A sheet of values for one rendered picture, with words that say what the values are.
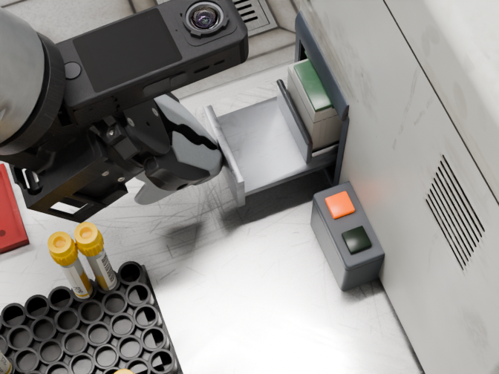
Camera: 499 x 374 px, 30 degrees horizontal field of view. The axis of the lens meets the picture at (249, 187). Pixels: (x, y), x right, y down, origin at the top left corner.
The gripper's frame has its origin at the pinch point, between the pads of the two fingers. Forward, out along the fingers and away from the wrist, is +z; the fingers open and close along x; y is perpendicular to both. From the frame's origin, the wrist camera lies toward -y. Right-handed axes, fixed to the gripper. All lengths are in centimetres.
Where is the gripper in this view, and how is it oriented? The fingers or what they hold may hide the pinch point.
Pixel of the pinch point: (216, 153)
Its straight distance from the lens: 66.7
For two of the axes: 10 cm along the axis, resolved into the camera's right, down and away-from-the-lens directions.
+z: 4.8, 2.1, 8.6
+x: 3.7, 8.4, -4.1
